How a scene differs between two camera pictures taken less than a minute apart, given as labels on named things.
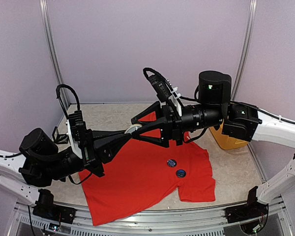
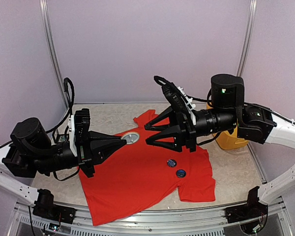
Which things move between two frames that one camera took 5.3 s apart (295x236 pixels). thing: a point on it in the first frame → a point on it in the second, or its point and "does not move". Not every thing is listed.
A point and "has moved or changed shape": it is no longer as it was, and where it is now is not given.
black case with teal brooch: [62, 138] does not move
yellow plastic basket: [223, 140] does not move
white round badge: [132, 128] has moved or changed shape
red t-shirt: [142, 173] does not move
